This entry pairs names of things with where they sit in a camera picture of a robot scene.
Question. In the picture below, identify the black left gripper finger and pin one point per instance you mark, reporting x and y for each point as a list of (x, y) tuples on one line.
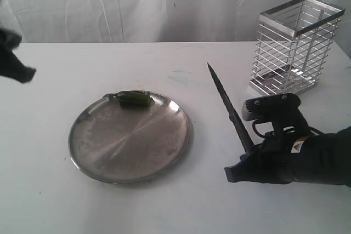
[(11, 66)]

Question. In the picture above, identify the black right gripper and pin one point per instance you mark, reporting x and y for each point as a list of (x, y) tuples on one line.
[(263, 164)]

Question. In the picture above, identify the black kitchen knife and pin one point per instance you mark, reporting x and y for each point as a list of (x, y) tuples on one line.
[(243, 135)]

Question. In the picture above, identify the green chili pepper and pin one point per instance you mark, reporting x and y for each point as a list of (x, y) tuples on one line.
[(134, 97)]

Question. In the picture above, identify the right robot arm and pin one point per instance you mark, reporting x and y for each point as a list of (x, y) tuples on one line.
[(316, 159)]

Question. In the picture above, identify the white backdrop curtain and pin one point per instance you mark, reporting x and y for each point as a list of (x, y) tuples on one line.
[(136, 20)]

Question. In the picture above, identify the round steel plate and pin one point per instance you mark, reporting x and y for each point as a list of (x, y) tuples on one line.
[(122, 143)]

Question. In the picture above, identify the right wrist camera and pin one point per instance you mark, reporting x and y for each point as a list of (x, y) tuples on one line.
[(281, 110)]

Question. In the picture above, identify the wire metal utensil holder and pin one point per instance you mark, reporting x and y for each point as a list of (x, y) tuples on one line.
[(293, 42)]

